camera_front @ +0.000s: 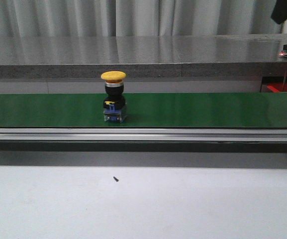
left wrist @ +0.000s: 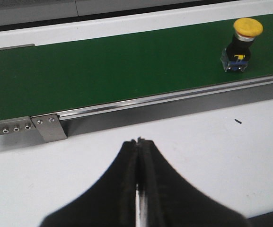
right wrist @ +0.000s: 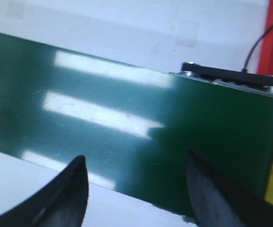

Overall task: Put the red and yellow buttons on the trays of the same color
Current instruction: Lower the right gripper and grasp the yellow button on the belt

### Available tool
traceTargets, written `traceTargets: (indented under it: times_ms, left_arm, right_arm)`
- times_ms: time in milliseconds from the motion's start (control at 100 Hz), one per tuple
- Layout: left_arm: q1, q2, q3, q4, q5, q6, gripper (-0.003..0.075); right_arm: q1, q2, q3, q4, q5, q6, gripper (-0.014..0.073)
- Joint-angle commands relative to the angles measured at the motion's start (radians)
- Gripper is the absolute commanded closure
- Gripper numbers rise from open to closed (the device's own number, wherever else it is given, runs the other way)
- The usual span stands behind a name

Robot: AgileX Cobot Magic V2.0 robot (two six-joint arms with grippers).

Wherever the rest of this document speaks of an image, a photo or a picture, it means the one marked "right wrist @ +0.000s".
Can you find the green conveyor belt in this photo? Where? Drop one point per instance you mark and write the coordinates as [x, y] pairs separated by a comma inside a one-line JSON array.
[[135, 126]]

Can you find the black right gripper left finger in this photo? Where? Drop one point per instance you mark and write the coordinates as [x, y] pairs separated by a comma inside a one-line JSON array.
[[60, 203]]

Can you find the black conveyor motor bracket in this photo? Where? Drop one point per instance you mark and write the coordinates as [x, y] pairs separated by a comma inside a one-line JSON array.
[[238, 78]]

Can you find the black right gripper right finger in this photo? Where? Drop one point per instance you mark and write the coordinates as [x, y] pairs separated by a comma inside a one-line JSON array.
[[220, 201]]

